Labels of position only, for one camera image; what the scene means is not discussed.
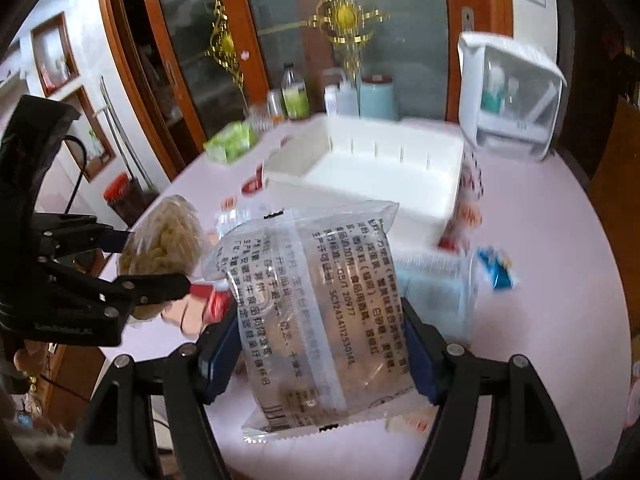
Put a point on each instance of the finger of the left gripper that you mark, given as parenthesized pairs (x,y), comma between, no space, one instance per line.
(68,234)
(144,290)

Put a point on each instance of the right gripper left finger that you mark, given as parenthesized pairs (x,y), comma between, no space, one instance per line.
(193,376)

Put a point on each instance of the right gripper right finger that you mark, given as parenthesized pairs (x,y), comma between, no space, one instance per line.
(449,377)

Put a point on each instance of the beige noodle cake packet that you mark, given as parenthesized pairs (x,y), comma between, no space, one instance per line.
(169,240)

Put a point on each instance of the red clear candy packet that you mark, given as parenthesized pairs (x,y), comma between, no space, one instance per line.
(213,300)

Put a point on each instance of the light blue snack bag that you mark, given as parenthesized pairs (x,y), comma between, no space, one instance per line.
(442,288)

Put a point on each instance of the small blue candy packet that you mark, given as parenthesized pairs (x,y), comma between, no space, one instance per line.
(498,267)

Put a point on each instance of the clear cake snack packet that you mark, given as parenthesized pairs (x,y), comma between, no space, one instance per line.
(319,317)

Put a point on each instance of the silver grey snack packet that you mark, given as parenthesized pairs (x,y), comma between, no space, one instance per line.
(229,220)

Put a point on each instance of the red lid floor container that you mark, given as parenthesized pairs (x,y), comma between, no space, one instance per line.
(126,198)

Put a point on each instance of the green wet wipes pack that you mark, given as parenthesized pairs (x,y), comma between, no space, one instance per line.
(231,143)

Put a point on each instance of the clear drinking glass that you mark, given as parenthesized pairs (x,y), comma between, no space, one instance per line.
(258,118)

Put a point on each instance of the small silver tin can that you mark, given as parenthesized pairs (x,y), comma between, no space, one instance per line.
(275,106)

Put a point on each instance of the white plastic storage bin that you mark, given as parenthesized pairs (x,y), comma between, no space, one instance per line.
(337,160)

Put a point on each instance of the glass bottle green label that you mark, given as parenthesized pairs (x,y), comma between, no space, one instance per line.
(294,94)

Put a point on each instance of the white squeeze wash bottle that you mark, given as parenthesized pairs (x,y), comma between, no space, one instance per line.
(340,98)

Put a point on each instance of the white dispenser box appliance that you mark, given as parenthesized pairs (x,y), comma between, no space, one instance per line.
(510,96)

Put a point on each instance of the teal canister brown lid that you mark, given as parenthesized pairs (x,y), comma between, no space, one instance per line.
(377,97)

